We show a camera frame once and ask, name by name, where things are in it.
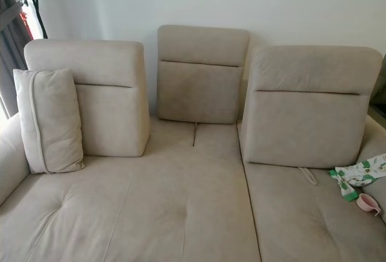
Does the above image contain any beige zippered throw pillow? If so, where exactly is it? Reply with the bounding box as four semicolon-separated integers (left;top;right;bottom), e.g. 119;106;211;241
13;69;86;174

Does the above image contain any beige sofa backrest cushion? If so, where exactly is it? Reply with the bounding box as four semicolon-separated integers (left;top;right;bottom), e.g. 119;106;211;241
156;25;251;124
24;39;150;158
239;45;384;168

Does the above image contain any beige fabric sofa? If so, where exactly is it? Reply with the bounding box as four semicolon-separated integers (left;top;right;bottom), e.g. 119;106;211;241
0;25;386;262

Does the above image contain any grey curtain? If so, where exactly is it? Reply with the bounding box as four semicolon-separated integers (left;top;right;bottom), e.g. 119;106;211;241
0;0;31;118

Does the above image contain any red window tag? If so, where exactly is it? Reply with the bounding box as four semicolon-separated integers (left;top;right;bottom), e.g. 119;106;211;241
19;10;31;38

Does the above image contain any green white patterned cloth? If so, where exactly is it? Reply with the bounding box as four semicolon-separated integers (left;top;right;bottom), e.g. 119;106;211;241
329;153;386;202

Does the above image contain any pink cup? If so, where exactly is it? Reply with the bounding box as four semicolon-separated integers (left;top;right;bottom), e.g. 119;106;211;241
356;193;382;216

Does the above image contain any black window cable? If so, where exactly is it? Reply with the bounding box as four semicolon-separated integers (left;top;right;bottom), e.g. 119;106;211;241
22;0;49;39

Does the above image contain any beige sofa strap loop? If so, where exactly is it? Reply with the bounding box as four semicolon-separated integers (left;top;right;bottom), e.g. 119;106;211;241
299;167;318;185

